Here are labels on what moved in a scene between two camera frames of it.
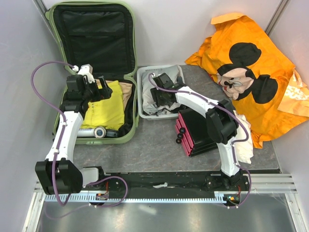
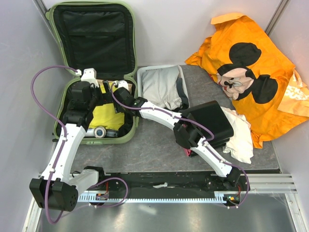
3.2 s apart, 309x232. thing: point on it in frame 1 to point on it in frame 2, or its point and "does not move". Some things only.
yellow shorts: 108,113 does not move
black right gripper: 155,92 to 118,109
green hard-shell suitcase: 103,34 does not move
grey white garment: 149,107 does not move
